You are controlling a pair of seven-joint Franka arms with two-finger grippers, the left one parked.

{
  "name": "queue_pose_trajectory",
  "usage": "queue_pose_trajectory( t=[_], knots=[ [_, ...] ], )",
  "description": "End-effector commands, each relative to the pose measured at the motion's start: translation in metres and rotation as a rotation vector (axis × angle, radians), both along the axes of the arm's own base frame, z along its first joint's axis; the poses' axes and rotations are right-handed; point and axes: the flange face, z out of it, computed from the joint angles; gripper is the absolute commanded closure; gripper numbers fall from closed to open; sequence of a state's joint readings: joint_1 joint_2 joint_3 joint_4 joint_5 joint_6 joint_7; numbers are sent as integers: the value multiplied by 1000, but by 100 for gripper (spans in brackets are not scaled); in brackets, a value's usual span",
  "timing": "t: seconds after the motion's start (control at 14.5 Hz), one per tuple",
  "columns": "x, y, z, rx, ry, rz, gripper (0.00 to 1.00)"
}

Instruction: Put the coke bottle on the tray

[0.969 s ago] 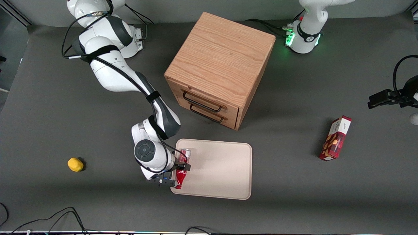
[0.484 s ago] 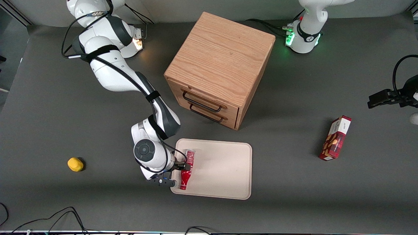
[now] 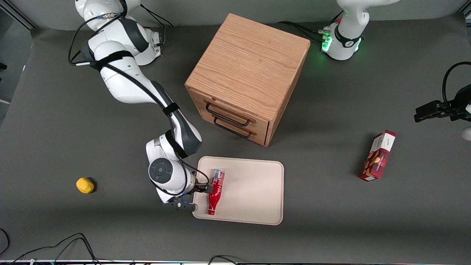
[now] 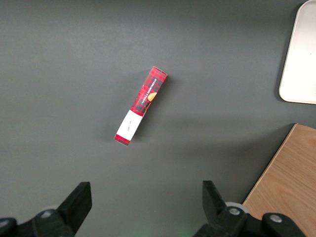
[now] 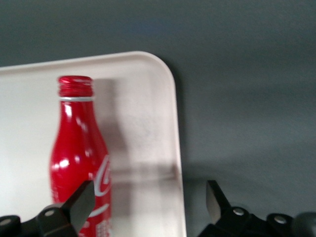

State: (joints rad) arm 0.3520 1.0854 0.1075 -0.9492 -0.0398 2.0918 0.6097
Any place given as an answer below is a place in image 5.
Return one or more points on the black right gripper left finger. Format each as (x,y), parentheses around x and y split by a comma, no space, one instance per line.
(79,209)

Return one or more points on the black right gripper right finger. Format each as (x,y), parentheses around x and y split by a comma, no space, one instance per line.
(222,217)

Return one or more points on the red coca-cola aluminium bottle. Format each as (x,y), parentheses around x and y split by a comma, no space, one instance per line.
(74,148)

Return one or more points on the white plastic tray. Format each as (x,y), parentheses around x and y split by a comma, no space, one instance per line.
(143,118)

